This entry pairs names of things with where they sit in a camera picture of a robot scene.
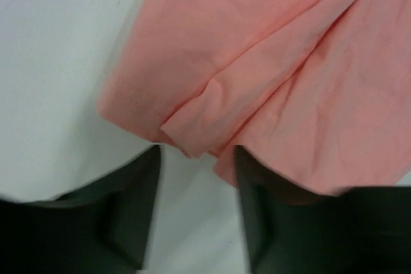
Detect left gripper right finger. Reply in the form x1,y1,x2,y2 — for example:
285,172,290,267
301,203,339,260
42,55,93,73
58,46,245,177
234,146,410,273

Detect salmon pink t-shirt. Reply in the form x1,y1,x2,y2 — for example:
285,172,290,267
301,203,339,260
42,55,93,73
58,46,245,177
98,0,410,194

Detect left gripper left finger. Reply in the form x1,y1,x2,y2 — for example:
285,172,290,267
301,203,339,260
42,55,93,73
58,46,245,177
1,145,161,273

